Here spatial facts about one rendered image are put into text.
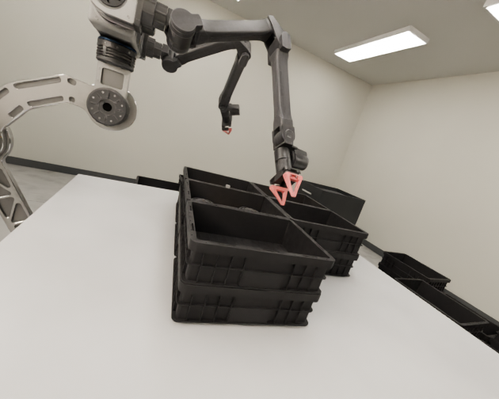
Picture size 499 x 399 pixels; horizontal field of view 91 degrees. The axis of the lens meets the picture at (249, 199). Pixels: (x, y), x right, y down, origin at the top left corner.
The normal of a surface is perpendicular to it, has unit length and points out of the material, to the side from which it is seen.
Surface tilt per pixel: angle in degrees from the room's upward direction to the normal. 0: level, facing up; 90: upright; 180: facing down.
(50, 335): 0
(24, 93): 90
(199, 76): 90
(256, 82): 90
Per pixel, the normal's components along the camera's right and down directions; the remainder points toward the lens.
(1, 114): 0.35, 0.32
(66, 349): 0.28, -0.93
